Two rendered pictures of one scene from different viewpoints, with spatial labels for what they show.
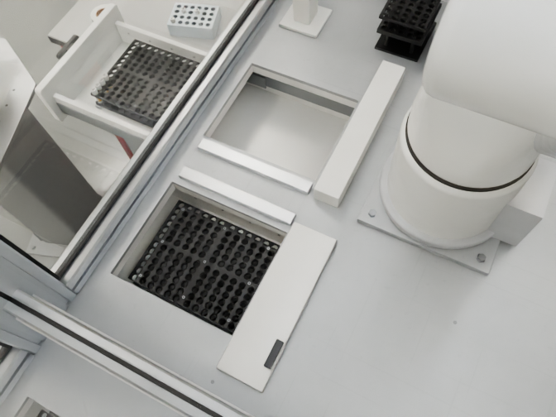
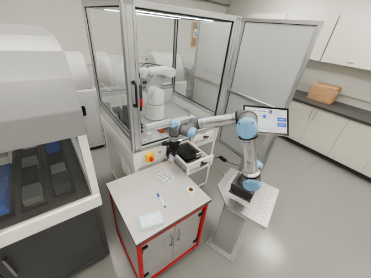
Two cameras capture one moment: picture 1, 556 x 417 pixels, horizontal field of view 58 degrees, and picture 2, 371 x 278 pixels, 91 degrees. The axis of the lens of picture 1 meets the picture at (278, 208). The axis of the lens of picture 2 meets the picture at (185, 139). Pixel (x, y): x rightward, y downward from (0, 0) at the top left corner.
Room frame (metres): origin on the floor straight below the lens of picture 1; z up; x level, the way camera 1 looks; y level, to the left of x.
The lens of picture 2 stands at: (2.14, 0.59, 1.89)
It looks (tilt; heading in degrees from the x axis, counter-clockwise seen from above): 32 degrees down; 196
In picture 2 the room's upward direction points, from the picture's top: 6 degrees clockwise
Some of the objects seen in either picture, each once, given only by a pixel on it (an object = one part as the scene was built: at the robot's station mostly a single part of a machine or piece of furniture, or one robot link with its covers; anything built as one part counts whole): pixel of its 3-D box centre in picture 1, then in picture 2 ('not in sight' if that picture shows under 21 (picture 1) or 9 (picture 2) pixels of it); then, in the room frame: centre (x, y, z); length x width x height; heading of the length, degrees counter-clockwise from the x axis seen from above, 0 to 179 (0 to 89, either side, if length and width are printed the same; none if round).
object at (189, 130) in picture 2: not in sight; (189, 130); (1.06, 0.30, 1.27); 0.11 x 0.11 x 0.08; 89
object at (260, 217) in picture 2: not in sight; (244, 197); (0.95, 0.82, 0.70); 0.45 x 0.44 x 0.12; 74
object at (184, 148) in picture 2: not in sight; (186, 153); (0.78, 0.23, 0.87); 0.22 x 0.18 x 0.06; 56
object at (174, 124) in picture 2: not in sight; (175, 128); (1.07, 0.20, 1.27); 0.09 x 0.08 x 0.11; 89
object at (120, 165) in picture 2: not in sight; (158, 156); (0.40, -0.24, 0.40); 1.03 x 0.95 x 0.80; 146
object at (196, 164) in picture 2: not in sight; (200, 164); (0.90, 0.40, 0.87); 0.29 x 0.02 x 0.11; 146
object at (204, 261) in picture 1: (208, 267); not in sight; (0.34, 0.15, 0.87); 0.22 x 0.18 x 0.06; 56
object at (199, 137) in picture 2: not in sight; (203, 138); (0.46, 0.31, 0.87); 0.29 x 0.02 x 0.11; 146
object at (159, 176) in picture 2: not in sight; (165, 177); (1.08, 0.15, 0.78); 0.12 x 0.08 x 0.04; 72
